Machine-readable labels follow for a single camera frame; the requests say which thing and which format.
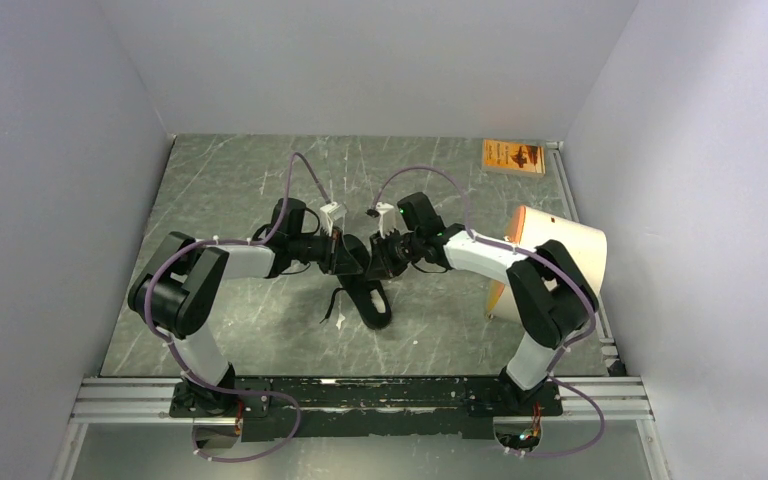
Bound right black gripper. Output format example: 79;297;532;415
365;226;423;281

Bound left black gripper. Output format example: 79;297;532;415
288;225;362;275

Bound black canvas shoe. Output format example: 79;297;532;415
321;246;392;330

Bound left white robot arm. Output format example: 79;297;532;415
127;198;392;416

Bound white cylindrical lampshade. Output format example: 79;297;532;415
485;205;609;326

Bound orange book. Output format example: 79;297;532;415
481;139;546;178

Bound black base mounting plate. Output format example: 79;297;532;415
169;375;562;442

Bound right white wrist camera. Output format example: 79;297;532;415
374;202;397;238

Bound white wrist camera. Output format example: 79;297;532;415
374;202;397;238
319;201;347;235

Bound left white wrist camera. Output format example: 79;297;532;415
319;201;347;235

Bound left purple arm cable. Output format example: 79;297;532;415
142;152;332;399

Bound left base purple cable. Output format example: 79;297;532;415
185;387;303;464

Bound aluminium frame rail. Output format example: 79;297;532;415
69;377;654;425

